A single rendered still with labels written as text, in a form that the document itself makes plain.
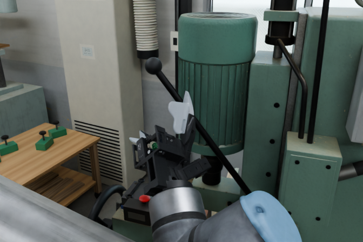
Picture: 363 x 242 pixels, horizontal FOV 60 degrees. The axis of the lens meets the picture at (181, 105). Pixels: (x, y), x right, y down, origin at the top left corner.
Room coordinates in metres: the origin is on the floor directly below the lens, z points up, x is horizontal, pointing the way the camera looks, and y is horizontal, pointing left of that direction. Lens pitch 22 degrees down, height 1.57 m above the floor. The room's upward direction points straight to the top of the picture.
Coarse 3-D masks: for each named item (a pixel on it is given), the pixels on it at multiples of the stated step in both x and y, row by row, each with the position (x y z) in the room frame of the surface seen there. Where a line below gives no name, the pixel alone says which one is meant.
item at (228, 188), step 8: (192, 184) 0.70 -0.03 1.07; (200, 184) 0.70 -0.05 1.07; (224, 184) 0.70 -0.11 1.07; (232, 184) 0.70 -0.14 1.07; (200, 192) 0.69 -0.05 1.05; (208, 192) 0.68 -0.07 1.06; (216, 192) 0.67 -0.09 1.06; (224, 192) 0.67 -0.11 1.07; (232, 192) 0.67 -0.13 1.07; (208, 200) 0.68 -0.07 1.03; (216, 200) 0.67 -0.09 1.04; (224, 200) 0.67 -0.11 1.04; (232, 200) 0.66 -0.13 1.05; (208, 208) 0.68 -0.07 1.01; (216, 208) 0.67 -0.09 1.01; (224, 208) 0.67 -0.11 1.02
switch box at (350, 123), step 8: (360, 56) 0.52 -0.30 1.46; (360, 64) 0.51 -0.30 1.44; (360, 72) 0.50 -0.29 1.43; (360, 80) 0.49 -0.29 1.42; (360, 88) 0.48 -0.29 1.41; (352, 96) 0.52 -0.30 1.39; (360, 96) 0.47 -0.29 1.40; (352, 104) 0.51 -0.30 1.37; (360, 104) 0.47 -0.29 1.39; (352, 112) 0.50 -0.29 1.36; (360, 112) 0.47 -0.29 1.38; (352, 120) 0.48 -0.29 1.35; (360, 120) 0.46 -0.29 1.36; (352, 128) 0.47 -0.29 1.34; (360, 128) 0.46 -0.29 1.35; (352, 136) 0.47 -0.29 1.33; (360, 136) 0.46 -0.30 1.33
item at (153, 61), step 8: (152, 64) 0.59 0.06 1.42; (160, 64) 0.60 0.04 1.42; (152, 72) 0.60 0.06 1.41; (160, 72) 0.60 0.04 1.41; (160, 80) 0.60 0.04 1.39; (168, 80) 0.60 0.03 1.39; (168, 88) 0.59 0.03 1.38; (176, 96) 0.59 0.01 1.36; (200, 128) 0.57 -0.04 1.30; (208, 136) 0.57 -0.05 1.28; (208, 144) 0.57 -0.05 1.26; (216, 152) 0.56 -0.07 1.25; (224, 160) 0.56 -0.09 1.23; (232, 168) 0.56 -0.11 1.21; (232, 176) 0.55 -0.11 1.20; (240, 184) 0.55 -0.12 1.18; (248, 192) 0.54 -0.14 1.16
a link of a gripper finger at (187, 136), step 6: (192, 120) 0.55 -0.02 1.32; (186, 126) 0.54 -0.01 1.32; (192, 126) 0.53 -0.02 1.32; (186, 132) 0.53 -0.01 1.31; (192, 132) 0.53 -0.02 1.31; (180, 138) 0.53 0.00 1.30; (186, 138) 0.52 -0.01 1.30; (192, 138) 0.52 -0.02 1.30; (186, 144) 0.51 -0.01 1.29; (192, 144) 0.52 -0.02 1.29; (186, 150) 0.51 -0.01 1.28
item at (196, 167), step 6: (192, 162) 0.55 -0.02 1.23; (198, 162) 0.53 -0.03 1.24; (204, 162) 0.54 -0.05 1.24; (186, 168) 0.49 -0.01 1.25; (192, 168) 0.50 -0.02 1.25; (198, 168) 0.52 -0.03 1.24; (204, 168) 0.53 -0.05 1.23; (180, 174) 0.47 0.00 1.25; (186, 174) 0.48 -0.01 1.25; (192, 174) 0.49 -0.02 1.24; (198, 174) 0.51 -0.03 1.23
